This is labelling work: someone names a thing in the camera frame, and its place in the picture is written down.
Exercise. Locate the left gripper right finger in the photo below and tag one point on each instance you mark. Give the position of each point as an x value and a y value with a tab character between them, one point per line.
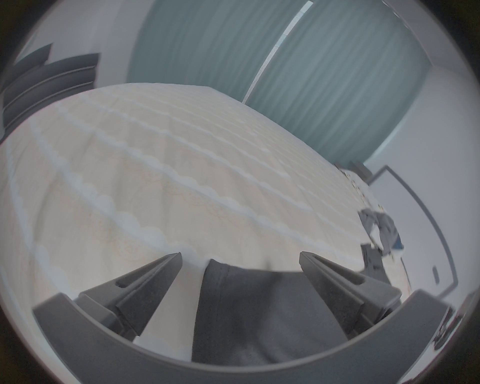
348	300

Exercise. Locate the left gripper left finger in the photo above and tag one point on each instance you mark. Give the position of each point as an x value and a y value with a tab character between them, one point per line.
142	292

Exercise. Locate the black T-shirt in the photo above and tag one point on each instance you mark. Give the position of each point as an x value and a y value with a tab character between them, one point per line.
262	318

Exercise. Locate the dark blue garment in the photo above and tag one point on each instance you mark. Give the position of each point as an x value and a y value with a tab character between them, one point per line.
398	243

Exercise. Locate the grey garment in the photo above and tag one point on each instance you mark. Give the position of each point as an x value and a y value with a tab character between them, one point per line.
387	227

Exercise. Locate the white printed pillow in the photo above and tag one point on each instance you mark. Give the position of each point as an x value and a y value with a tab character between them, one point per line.
360	187

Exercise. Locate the bed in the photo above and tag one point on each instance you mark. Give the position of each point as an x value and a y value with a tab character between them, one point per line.
168	168

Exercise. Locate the grey bedside table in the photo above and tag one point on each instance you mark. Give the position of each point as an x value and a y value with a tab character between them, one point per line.
356	170

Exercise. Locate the blue-green curtain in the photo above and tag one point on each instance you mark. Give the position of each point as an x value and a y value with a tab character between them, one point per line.
206	41
345	86

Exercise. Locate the black chest of drawers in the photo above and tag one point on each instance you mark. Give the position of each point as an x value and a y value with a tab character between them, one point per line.
48	82

